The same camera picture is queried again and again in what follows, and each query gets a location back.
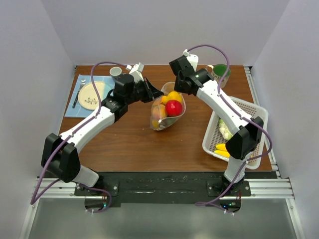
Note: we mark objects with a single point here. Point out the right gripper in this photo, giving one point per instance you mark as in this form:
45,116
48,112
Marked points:
177,87

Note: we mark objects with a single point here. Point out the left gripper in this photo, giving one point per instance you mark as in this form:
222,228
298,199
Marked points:
150,93

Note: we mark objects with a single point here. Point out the peach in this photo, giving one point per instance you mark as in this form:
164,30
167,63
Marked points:
159,112

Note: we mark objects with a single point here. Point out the polka dot zip bag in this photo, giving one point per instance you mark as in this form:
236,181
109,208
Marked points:
168,121

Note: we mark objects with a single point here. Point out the red apple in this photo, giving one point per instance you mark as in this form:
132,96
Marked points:
173,108

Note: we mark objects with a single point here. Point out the yellow red mango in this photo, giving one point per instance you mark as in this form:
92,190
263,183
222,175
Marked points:
155,124

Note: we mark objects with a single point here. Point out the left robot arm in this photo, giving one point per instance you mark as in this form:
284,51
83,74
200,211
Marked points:
61,152

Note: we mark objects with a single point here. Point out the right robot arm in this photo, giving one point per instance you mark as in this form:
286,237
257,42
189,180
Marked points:
246,130

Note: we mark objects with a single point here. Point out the green interior floral mug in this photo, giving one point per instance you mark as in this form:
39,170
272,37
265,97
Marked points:
217,72

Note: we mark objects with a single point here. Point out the small grey cup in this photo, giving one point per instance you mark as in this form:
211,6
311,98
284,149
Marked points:
115,72

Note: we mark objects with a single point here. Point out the cabbage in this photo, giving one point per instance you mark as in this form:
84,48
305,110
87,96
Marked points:
224,130

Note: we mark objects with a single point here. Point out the white plastic basket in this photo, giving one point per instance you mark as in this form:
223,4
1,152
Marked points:
213,136

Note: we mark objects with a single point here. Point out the cream and blue plate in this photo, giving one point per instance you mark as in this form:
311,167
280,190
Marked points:
88,98

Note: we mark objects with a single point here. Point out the yellow banana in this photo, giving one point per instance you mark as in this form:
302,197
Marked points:
221,150

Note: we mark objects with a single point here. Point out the blue placemat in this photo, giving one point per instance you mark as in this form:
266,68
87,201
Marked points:
79,111

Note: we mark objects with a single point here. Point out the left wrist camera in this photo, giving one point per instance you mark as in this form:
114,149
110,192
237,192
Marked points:
136,71

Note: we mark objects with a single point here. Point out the fork with black handle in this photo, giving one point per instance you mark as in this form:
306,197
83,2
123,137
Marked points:
82,84

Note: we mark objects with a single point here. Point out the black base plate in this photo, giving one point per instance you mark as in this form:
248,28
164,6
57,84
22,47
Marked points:
169,187

